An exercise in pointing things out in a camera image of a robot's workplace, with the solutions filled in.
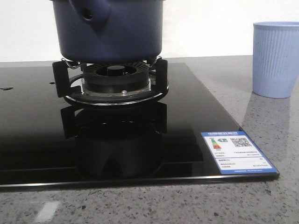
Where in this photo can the dark blue saucepan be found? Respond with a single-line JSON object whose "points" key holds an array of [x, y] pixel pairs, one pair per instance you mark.
{"points": [[112, 31]]}

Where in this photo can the light blue ribbed cup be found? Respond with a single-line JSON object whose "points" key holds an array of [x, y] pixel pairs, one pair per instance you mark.
{"points": [[275, 58]]}

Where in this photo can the right burner with pot support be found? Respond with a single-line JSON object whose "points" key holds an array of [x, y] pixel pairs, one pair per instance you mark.
{"points": [[111, 84]]}

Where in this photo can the blue energy label sticker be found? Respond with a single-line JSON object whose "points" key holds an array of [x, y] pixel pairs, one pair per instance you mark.
{"points": [[235, 153]]}

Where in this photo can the black glass gas stove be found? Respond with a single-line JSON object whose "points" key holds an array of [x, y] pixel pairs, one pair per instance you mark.
{"points": [[47, 143]]}

